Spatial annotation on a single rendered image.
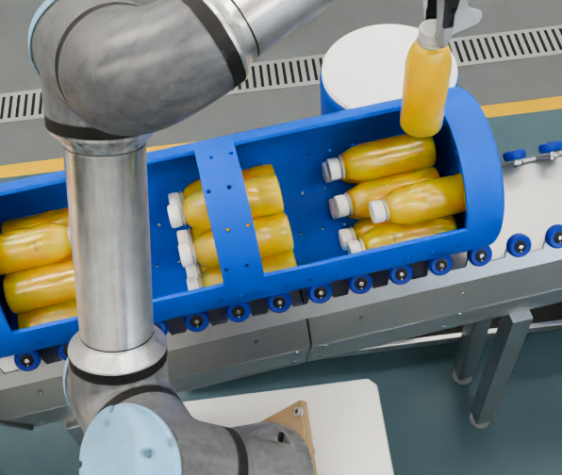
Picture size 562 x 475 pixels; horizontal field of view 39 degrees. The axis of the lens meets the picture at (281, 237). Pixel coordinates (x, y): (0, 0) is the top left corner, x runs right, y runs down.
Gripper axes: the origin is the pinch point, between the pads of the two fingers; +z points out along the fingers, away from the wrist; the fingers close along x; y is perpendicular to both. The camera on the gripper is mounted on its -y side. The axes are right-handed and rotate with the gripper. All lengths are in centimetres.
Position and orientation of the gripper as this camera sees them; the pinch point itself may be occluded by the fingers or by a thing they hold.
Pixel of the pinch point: (433, 30)
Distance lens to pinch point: 117.0
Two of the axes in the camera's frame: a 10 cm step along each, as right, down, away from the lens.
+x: -2.2, -8.0, 5.6
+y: 9.7, -2.1, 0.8
